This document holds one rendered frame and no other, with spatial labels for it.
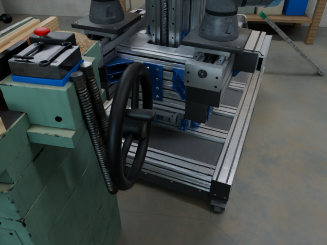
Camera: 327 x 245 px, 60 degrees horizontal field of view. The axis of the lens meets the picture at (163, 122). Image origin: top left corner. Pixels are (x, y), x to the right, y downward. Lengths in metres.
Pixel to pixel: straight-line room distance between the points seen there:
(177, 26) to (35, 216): 0.91
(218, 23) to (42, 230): 0.84
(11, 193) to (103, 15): 0.86
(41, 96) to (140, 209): 1.04
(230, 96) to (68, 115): 1.49
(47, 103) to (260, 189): 1.30
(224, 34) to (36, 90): 0.73
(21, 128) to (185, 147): 1.03
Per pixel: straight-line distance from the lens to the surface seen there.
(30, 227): 0.70
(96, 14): 1.28
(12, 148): 0.58
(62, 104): 0.54
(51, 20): 0.96
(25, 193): 0.64
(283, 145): 1.96
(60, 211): 0.80
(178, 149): 1.47
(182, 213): 1.48
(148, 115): 0.52
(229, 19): 1.09
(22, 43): 0.65
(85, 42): 0.84
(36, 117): 0.59
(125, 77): 0.55
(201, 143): 1.52
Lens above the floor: 1.21
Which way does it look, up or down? 38 degrees down
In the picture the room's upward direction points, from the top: straight up
